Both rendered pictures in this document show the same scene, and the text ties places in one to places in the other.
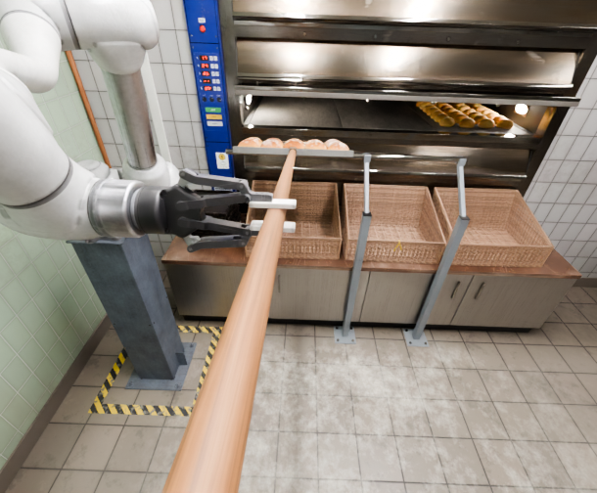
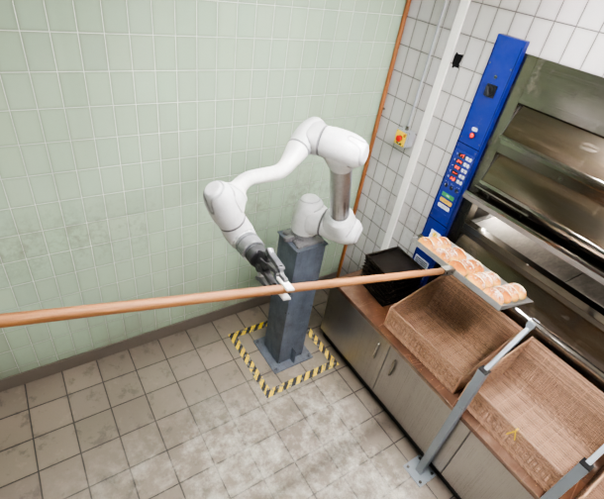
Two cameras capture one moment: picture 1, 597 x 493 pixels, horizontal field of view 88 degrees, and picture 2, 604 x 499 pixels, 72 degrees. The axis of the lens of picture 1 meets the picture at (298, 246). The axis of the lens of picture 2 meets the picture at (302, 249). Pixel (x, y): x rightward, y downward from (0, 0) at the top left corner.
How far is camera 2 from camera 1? 1.02 m
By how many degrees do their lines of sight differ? 40
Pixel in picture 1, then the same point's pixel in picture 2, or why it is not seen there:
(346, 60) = (595, 223)
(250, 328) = (199, 296)
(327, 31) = (585, 187)
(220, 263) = (362, 313)
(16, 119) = (228, 210)
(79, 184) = (241, 231)
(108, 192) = (246, 239)
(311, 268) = (422, 378)
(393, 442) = not seen: outside the picture
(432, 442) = not seen: outside the picture
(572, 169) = not seen: outside the picture
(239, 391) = (182, 299)
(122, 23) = (340, 155)
